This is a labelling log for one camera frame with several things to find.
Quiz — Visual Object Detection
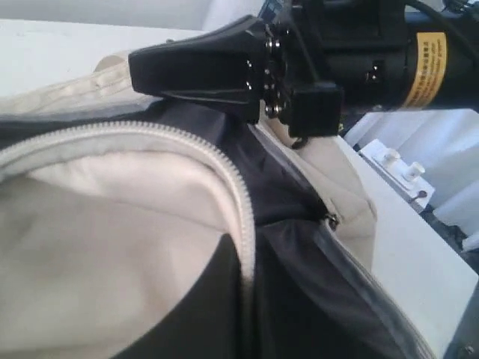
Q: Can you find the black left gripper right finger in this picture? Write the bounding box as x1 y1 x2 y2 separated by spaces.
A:
251 221 378 358

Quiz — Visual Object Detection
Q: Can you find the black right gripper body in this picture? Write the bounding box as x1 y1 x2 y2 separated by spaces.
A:
259 1 415 137

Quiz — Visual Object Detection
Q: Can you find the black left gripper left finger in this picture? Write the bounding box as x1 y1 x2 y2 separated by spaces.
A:
115 234 241 359

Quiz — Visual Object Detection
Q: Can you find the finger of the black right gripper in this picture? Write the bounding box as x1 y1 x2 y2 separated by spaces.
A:
128 15 267 123

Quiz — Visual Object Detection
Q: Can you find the cream fabric duffel bag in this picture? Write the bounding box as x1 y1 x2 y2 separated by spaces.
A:
1 55 434 358

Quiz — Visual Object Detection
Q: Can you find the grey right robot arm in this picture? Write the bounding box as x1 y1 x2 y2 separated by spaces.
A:
128 1 478 138

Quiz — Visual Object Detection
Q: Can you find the white backdrop curtain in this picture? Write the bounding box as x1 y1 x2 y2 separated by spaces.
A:
1 0 263 30

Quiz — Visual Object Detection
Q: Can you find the white table edge bracket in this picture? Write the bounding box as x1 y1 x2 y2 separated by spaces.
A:
359 139 436 213

